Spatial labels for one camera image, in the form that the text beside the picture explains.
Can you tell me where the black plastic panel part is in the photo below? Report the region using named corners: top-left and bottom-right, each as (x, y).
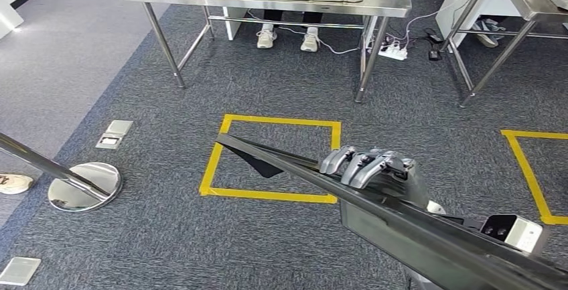
top-left (215, 133), bottom-right (568, 290)

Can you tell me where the white power strip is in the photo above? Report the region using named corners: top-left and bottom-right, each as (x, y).
top-left (377, 44), bottom-right (409, 62)

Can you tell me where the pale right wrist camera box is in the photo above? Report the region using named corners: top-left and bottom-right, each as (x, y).
top-left (480, 214), bottom-right (545, 254)

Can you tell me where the white box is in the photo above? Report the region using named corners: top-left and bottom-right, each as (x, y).
top-left (223, 7), bottom-right (249, 42)

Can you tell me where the silver floor cover plate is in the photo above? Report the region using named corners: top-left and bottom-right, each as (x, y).
top-left (0, 257), bottom-right (42, 287)

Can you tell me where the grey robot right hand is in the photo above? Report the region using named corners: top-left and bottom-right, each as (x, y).
top-left (319, 145), bottom-right (431, 210)

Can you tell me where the silver floor socket box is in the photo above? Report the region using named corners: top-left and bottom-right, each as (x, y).
top-left (95, 120), bottom-right (134, 151)

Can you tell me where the chrome stanchion post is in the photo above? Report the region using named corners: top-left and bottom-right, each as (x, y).
top-left (0, 133), bottom-right (123, 213)

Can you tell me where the white power cable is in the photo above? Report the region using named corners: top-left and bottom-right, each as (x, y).
top-left (277, 25), bottom-right (361, 56)

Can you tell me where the yellow floor tape square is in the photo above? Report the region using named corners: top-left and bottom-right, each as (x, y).
top-left (198, 114), bottom-right (342, 205)

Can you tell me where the white side panel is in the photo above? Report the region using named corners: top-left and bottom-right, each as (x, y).
top-left (435, 0), bottom-right (522, 37)

